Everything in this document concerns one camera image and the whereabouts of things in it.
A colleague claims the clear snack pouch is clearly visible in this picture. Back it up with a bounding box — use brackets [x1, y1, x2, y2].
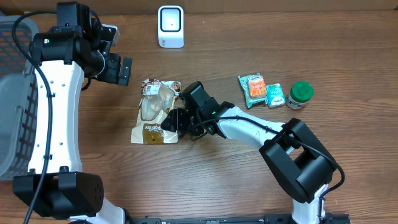
[131, 78, 181, 145]

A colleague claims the orange tissue pack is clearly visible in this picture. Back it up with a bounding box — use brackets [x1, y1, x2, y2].
[248, 75, 267, 100]

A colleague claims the small teal tissue pack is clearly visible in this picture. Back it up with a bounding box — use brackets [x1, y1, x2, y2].
[266, 83, 285, 108]

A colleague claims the green lid jar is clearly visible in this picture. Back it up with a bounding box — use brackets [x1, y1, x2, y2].
[286, 81, 314, 110]

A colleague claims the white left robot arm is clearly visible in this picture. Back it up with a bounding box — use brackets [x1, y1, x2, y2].
[12, 2, 132, 224]

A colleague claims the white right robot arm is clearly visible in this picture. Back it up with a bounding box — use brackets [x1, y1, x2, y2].
[161, 82, 339, 223]

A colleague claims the white barcode scanner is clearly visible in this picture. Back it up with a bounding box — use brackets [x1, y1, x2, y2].
[157, 5, 185, 49]

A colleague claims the grey plastic mesh basket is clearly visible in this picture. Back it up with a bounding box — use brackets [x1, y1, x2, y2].
[1, 16, 38, 180]

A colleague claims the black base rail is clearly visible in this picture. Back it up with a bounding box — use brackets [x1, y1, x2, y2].
[124, 214, 352, 224]

